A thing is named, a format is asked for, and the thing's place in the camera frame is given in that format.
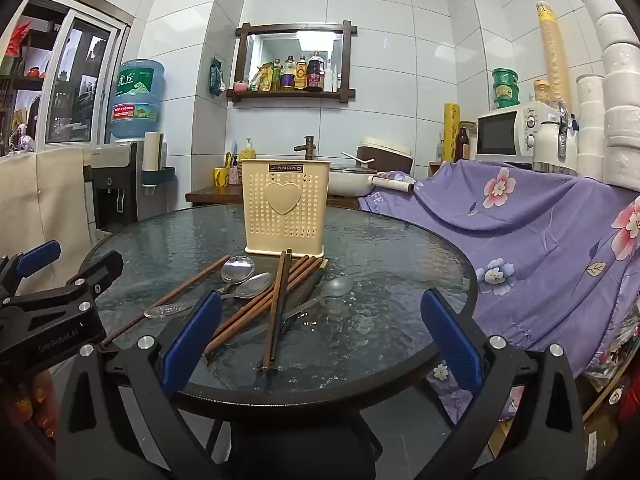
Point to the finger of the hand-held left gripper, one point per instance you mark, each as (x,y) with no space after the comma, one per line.
(40,256)
(102,270)

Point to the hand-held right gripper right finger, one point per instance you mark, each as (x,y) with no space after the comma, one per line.
(450,340)

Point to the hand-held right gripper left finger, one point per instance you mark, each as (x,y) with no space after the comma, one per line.
(192,345)

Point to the metal spoon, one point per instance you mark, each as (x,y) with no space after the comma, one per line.
(252,286)
(237,268)
(337,286)

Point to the dark brown wooden chopstick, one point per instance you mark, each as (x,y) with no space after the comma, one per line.
(274,310)
(281,304)

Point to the black chopstick metal band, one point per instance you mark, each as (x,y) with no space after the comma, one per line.
(312,280)
(302,294)

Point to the cream plastic utensil holder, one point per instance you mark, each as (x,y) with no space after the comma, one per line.
(285,220)

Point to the person's left hand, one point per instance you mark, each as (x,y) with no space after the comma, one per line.
(30,395)

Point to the beige cloth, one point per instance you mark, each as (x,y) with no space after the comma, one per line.
(45,205)

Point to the water dispenser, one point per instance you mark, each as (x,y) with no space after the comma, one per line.
(112,190)

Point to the round glass table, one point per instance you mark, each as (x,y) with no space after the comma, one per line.
(380,280)

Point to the teal plastic holder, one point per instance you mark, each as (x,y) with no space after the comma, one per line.
(167,176)

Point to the purple floral cloth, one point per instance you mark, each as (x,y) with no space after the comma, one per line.
(525,240)

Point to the brown wooden counter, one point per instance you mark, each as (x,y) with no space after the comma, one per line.
(215,195)

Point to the yellow mug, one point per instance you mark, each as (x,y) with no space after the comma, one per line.
(221,178)

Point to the blue water jug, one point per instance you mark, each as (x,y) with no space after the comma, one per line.
(135,105)

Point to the wooden crate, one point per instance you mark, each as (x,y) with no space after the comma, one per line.
(436,169)

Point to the white framed sliding window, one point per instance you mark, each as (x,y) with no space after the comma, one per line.
(65,85)

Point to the blue toothbrush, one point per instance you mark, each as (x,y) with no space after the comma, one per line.
(234,152)

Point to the orange clay pot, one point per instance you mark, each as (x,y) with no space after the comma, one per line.
(34,73)

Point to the white cooking pan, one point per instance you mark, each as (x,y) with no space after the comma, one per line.
(350,184)

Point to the yellow soap dispenser bottle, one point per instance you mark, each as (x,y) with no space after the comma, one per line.
(247,151)

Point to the small white bottle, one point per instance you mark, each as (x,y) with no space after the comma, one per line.
(440,150)

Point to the brown glass bottle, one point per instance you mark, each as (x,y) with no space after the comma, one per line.
(462,146)

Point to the brown white rice cooker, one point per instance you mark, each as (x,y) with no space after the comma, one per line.
(387,152)

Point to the glass pan lid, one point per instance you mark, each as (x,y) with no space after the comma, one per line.
(352,167)

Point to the white rice paddle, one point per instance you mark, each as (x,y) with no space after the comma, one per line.
(357,157)

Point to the yellow wrap roll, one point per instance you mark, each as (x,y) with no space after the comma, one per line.
(450,132)

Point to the white microwave oven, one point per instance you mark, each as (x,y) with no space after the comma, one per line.
(500,132)

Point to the white electric kettle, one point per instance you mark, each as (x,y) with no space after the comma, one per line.
(550,150)

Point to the red artificial flower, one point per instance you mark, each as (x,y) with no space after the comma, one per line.
(17,37)

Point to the green hanging packet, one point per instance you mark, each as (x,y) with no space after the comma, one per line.
(217,77)

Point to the pink bowl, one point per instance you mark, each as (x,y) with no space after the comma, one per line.
(241,87)

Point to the bronze faucet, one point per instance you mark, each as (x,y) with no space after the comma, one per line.
(309,146)

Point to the yellow seasoning packet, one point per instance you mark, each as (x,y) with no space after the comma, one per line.
(265,79)

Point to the wooden framed mirror shelf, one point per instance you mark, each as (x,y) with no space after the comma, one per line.
(242,60)

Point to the green cooking oil bottle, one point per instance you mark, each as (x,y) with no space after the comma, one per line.
(276,77)

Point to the orange capped plastic bottle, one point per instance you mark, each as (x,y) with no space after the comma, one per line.
(541,91)

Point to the purple label bottle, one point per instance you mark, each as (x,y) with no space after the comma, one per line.
(288,77)

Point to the yellow label sauce bottle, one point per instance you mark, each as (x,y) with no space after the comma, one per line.
(300,76)

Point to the small white tube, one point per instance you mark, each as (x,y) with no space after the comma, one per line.
(335,81)

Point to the white plastic bottle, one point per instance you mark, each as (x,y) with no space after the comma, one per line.
(328,80)

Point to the dark soy sauce bottle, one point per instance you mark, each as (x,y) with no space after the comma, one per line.
(314,76)

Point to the tall paper cup stack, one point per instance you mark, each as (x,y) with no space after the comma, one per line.
(552,50)

